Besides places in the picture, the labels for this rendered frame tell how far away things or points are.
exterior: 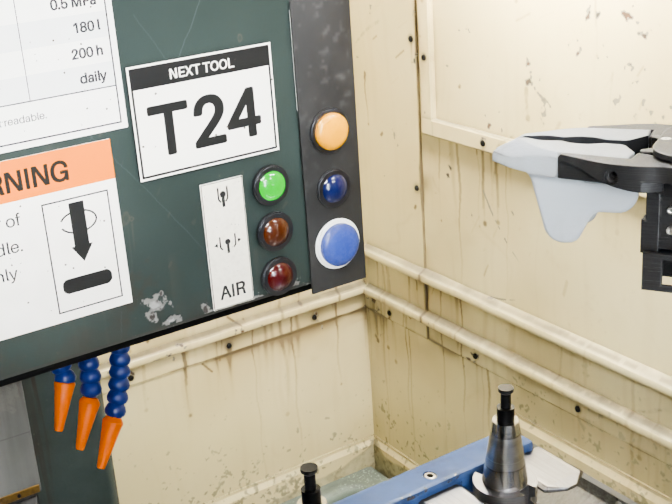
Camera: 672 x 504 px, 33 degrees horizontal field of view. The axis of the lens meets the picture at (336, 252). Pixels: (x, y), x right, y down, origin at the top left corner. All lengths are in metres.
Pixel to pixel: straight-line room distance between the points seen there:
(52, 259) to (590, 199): 0.32
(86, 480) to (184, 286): 0.87
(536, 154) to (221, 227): 0.20
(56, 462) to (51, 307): 0.86
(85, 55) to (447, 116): 1.20
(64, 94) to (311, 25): 0.17
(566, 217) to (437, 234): 1.24
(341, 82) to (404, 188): 1.21
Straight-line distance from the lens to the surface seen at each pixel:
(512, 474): 1.11
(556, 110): 1.62
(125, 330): 0.71
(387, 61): 1.92
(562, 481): 1.15
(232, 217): 0.72
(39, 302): 0.69
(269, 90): 0.72
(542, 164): 0.67
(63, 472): 1.55
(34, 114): 0.66
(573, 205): 0.67
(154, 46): 0.68
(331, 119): 0.74
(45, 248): 0.68
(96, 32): 0.66
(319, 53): 0.74
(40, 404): 1.49
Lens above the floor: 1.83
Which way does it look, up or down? 21 degrees down
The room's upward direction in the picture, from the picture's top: 4 degrees counter-clockwise
